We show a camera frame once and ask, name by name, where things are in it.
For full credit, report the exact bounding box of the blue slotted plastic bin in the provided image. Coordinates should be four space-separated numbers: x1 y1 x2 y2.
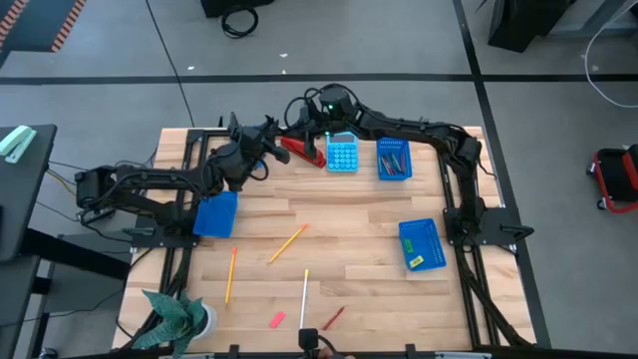
229 125 265 170
398 216 449 273
375 137 414 181
192 190 239 239

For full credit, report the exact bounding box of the white pencil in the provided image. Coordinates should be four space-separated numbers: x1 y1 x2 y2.
298 268 310 330

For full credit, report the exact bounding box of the yellow pencil with orange eraser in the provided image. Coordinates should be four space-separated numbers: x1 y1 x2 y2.
224 246 239 305
267 221 310 264

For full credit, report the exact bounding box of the red stapler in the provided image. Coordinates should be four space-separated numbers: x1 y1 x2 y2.
279 135 327 170

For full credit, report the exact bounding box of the white plant pot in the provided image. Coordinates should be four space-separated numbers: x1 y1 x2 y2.
191 298 219 341

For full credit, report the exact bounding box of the black side table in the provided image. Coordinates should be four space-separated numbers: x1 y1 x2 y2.
0 123 132 359

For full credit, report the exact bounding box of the small black box device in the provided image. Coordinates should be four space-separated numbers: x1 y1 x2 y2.
297 327 320 351

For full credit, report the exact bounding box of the person's hand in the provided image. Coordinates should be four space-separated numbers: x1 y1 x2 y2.
317 347 356 359

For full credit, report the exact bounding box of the green leafy plant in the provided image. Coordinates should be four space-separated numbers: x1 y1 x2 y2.
132 288 208 358

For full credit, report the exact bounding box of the grey metal table frame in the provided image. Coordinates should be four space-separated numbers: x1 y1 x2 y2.
545 0 638 42

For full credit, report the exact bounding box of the coiled black cable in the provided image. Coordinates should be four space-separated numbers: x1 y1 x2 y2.
220 3 260 40

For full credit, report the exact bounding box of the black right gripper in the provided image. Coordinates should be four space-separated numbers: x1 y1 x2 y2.
287 85 356 160

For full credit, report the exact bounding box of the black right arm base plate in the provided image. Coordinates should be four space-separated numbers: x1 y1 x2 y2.
443 206 535 246

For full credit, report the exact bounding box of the black equipment box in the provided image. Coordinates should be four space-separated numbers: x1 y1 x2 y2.
199 0 276 19

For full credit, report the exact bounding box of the light blue calculator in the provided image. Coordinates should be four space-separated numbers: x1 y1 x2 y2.
325 132 360 174

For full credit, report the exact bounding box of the mint green stapler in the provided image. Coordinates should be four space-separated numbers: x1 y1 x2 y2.
0 125 38 165

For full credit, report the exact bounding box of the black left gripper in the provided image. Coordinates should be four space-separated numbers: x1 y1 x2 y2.
228 114 292 174

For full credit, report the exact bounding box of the black aluminium rig frame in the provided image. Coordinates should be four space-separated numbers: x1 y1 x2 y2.
112 112 538 359

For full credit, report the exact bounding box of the white floor cable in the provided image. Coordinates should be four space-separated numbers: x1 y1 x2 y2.
583 3 638 109

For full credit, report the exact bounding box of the black cabinet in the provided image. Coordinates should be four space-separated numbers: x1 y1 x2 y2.
486 0 570 54

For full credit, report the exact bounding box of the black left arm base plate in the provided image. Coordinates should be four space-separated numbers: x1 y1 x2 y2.
122 226 200 249

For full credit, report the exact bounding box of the red pen bottom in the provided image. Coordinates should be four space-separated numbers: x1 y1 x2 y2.
321 305 347 332

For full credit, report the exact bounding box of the orange striped black mat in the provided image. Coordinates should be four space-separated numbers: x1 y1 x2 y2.
0 0 89 54

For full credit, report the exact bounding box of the red black rolling stool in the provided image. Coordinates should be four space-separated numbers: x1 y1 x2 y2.
585 143 638 215

